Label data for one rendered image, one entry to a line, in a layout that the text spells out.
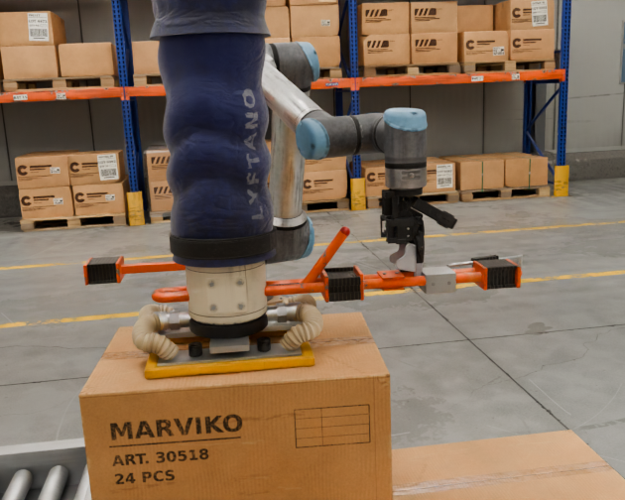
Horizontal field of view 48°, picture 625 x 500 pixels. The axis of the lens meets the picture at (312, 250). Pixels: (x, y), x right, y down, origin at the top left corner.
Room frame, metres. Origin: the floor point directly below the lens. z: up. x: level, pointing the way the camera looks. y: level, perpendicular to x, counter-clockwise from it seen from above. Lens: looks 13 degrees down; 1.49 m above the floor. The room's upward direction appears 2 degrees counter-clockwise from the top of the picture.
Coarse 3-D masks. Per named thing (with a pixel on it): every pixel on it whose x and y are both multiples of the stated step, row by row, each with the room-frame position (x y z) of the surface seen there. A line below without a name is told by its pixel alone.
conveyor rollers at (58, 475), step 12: (60, 468) 1.68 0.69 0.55; (84, 468) 1.69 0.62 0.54; (12, 480) 1.64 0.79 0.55; (24, 480) 1.64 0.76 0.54; (48, 480) 1.63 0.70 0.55; (60, 480) 1.63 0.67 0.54; (84, 480) 1.62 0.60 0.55; (12, 492) 1.58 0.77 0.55; (24, 492) 1.60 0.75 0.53; (48, 492) 1.57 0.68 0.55; (60, 492) 1.60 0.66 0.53; (84, 492) 1.56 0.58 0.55
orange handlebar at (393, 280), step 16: (128, 272) 1.69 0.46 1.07; (144, 272) 1.69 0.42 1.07; (384, 272) 1.52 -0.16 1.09; (400, 272) 1.51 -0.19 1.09; (464, 272) 1.53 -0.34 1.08; (480, 272) 1.51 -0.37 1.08; (160, 288) 1.47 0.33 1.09; (176, 288) 1.47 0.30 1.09; (272, 288) 1.45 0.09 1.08; (288, 288) 1.45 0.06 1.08; (304, 288) 1.45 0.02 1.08; (320, 288) 1.46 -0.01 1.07; (368, 288) 1.47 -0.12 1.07; (384, 288) 1.48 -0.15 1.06; (400, 288) 1.48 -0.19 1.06
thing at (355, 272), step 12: (324, 276) 1.45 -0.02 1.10; (336, 276) 1.49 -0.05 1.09; (348, 276) 1.49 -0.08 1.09; (360, 276) 1.46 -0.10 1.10; (324, 288) 1.45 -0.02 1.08; (336, 288) 1.45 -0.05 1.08; (348, 288) 1.45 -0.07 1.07; (360, 288) 1.46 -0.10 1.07; (324, 300) 1.46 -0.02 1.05; (336, 300) 1.44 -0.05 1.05; (348, 300) 1.44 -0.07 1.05
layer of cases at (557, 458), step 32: (416, 448) 1.72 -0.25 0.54; (448, 448) 1.71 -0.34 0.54; (480, 448) 1.70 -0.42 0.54; (512, 448) 1.69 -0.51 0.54; (544, 448) 1.69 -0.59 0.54; (576, 448) 1.68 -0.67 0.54; (416, 480) 1.56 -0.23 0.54; (448, 480) 1.56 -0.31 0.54; (480, 480) 1.55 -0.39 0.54; (512, 480) 1.54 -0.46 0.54; (544, 480) 1.54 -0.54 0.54; (576, 480) 1.53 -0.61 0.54; (608, 480) 1.53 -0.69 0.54
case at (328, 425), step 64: (128, 384) 1.29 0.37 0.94; (192, 384) 1.28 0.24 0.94; (256, 384) 1.27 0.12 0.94; (320, 384) 1.28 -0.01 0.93; (384, 384) 1.29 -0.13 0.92; (128, 448) 1.25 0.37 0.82; (192, 448) 1.26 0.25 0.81; (256, 448) 1.27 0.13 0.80; (320, 448) 1.28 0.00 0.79; (384, 448) 1.29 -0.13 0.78
